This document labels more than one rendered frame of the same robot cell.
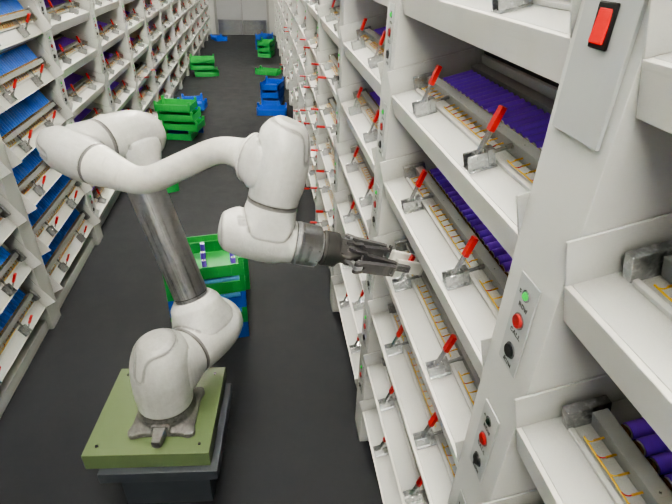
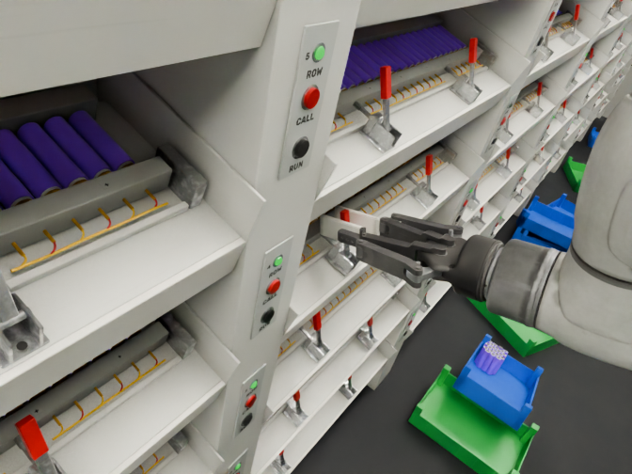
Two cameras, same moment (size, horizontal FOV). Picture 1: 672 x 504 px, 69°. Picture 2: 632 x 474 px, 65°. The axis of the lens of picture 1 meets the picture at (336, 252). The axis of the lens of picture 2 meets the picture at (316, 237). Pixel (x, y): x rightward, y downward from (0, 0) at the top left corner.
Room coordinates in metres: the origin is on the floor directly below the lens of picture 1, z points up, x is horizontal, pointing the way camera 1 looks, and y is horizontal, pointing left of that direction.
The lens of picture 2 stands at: (1.38, 0.15, 1.22)
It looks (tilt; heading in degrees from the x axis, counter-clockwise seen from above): 37 degrees down; 218
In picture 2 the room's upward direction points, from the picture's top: 14 degrees clockwise
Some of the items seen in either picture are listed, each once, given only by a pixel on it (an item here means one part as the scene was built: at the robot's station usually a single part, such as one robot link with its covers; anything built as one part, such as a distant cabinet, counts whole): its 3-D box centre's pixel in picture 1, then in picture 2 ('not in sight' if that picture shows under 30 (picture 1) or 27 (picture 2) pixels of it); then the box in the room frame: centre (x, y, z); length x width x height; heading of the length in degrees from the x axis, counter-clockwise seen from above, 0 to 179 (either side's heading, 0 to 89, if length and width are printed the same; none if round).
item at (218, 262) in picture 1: (202, 257); not in sight; (1.62, 0.53, 0.36); 0.30 x 0.20 x 0.08; 107
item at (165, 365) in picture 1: (163, 367); not in sight; (0.97, 0.47, 0.41); 0.18 x 0.16 x 0.22; 154
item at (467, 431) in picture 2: not in sight; (473, 423); (0.34, 0.06, 0.04); 0.30 x 0.20 x 0.08; 99
